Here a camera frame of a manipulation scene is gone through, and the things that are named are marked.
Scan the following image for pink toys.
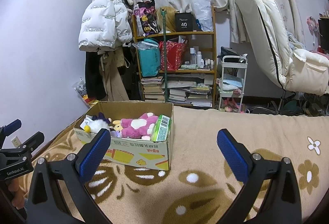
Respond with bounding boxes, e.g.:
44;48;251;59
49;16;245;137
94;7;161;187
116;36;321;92
223;97;244;113

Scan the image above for white trolley cart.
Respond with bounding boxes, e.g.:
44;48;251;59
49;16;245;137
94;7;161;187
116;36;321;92
217;56;249;113

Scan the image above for green tissue pack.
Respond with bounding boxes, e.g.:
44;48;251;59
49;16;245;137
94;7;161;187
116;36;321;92
150;114;172;142

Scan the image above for colourful plastic bag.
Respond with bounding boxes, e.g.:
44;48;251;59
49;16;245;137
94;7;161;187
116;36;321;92
74;79;100;108

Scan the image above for blue white folded cloths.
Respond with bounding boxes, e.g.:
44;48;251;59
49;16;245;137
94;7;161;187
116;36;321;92
218;73;244;92

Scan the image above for white puffer jacket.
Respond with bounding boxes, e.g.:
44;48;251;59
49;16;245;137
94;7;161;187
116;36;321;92
78;0;133;53

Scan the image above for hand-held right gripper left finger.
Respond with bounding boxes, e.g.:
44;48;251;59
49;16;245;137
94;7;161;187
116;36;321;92
27;128;111;224

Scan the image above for white padded recliner chair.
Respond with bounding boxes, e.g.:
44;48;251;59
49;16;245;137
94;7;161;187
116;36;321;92
235;0;329;115

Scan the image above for pink desk fan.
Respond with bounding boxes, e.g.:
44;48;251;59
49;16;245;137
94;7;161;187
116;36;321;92
307;16;321;53

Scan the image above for black bag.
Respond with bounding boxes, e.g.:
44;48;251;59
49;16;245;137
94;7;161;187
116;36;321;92
217;46;248;64

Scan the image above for purple grey plush toy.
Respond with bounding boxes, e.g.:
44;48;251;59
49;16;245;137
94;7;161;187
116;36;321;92
92;112;122;138

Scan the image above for white fluffy duck plush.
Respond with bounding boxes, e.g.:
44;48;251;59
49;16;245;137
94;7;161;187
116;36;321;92
83;120;111;134

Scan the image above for printed cardboard box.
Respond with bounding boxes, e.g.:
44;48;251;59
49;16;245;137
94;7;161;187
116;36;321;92
73;101;175;171

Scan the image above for cartoon patterned bag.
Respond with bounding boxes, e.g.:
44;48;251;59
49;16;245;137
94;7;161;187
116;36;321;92
134;0;160;37

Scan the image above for black monitor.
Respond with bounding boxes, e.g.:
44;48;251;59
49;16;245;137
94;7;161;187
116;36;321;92
318;18;329;48

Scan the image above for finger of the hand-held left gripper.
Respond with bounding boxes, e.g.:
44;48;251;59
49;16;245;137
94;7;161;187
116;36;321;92
0;131;45;161
0;119;22;137

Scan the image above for teal bag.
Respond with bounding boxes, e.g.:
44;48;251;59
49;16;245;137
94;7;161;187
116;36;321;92
137;39;161;77

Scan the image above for red patterned bag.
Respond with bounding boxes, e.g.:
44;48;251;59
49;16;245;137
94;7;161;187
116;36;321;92
159;40;188;72

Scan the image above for beige patterned blanket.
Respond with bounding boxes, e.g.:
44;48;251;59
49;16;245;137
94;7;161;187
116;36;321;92
15;104;329;224

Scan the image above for white plastic bag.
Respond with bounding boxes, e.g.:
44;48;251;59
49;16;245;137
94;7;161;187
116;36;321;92
190;0;214;32

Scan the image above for stack of old books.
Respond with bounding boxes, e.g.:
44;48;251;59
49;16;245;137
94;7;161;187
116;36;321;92
140;76;166;103

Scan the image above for pink bear plush toy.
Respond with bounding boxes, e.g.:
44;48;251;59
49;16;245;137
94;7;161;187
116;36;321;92
119;113;159;140

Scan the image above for beige hanging coat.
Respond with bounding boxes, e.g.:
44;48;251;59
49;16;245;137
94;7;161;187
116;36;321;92
99;49;131;102

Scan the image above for black box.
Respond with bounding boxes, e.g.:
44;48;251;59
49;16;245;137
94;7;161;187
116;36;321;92
175;12;193;32

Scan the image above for black hanging coat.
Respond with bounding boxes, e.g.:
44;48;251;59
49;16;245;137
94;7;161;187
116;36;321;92
85;51;108;101

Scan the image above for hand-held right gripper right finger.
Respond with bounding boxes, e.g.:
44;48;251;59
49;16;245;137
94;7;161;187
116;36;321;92
217;129;302;224

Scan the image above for green pole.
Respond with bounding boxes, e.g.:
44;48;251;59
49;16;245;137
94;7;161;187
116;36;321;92
159;7;170;104

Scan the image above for pile of books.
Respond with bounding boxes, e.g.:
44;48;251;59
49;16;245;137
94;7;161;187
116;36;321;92
167;73;214;108

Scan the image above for blonde wig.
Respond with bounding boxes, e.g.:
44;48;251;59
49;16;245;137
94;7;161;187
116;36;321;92
154;6;178;33

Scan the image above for wooden shelf unit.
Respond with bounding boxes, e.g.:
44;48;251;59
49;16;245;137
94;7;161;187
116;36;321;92
132;7;218;108

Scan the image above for group of white bottles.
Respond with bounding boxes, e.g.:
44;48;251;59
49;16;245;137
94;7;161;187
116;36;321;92
189;46;214;70

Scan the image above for person's left hand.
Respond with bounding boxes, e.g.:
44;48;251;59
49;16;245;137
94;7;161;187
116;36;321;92
8;180;27;211

